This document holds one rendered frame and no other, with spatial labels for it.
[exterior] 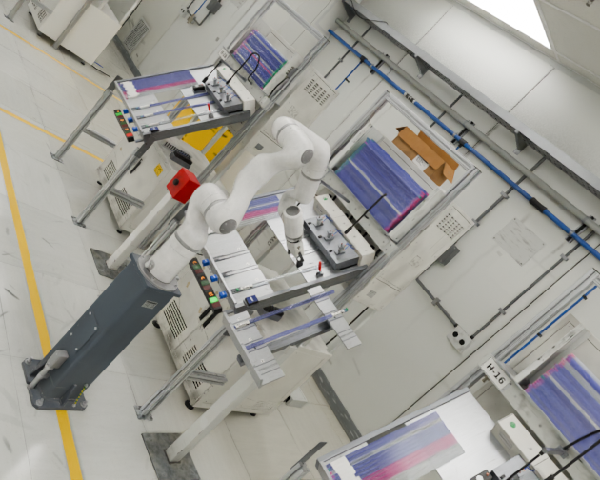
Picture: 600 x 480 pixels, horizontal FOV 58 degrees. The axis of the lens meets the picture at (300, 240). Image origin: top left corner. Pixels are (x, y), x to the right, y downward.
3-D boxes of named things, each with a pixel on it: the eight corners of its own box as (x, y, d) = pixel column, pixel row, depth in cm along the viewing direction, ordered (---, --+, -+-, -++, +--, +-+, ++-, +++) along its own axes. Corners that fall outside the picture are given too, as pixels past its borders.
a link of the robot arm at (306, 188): (291, 155, 226) (271, 212, 244) (307, 179, 216) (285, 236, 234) (310, 156, 230) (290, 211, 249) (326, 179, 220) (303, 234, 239)
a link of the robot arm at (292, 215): (280, 227, 244) (289, 240, 238) (279, 206, 234) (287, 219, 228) (297, 221, 246) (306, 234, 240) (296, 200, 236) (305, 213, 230)
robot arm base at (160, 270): (147, 286, 203) (178, 251, 199) (130, 251, 213) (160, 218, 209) (183, 295, 218) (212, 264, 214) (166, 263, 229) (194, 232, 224)
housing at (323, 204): (356, 275, 276) (362, 256, 266) (310, 215, 305) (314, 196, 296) (370, 271, 279) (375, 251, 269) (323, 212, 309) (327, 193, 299)
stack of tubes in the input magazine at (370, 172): (385, 230, 264) (426, 191, 258) (333, 171, 295) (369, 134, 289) (396, 239, 274) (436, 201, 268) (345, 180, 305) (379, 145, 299)
